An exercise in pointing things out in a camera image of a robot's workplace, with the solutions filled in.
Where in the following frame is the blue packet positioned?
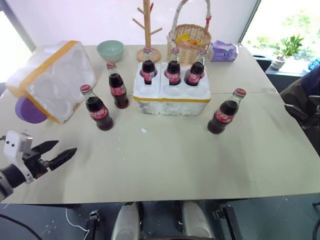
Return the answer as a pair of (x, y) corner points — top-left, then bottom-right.
(307, 56), (320, 72)

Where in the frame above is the person in dark clothing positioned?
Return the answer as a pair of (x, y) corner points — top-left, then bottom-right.
(279, 66), (320, 151)

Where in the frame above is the white foam bottle crate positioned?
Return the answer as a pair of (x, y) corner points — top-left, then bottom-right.
(132, 60), (213, 117)

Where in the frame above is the green bowl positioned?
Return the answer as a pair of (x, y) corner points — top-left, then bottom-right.
(96, 40), (125, 63)

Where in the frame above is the purple bowl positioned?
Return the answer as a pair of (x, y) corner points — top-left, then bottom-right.
(14, 96), (49, 125)

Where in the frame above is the grey rounded shape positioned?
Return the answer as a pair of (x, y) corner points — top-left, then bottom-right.
(181, 200), (216, 240)
(110, 201), (141, 240)

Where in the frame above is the white cord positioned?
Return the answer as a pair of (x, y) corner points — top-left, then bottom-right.
(65, 208), (91, 234)

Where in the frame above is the wicker basket with handle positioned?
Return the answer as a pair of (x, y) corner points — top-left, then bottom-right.
(166, 0), (213, 67)

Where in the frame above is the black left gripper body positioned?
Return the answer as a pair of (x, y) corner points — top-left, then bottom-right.
(21, 146), (52, 180)

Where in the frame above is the white foam lid yellow tape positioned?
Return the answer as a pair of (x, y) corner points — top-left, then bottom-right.
(5, 40), (98, 125)

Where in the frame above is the purple tissue pack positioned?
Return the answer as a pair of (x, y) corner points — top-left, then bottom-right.
(207, 39), (240, 63)

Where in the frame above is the potted green plant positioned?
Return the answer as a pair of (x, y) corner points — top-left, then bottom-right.
(270, 34), (305, 71)

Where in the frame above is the wooden mug tree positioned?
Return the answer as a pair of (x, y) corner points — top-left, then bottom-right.
(131, 0), (164, 63)

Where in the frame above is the yellow fruit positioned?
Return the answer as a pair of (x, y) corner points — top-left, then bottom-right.
(174, 33), (191, 43)

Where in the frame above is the black table bracket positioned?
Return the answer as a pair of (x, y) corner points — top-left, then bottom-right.
(85, 209), (101, 240)
(212, 202), (241, 240)

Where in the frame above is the black floor cable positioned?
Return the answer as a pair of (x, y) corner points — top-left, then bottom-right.
(0, 213), (44, 240)

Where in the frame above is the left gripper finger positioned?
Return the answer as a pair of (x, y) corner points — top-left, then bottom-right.
(41, 147), (78, 171)
(30, 140), (60, 158)

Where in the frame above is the glass cola bottle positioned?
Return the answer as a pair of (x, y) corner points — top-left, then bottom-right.
(206, 87), (247, 136)
(79, 84), (115, 132)
(163, 47), (182, 87)
(105, 61), (130, 110)
(183, 48), (207, 87)
(139, 46), (159, 86)

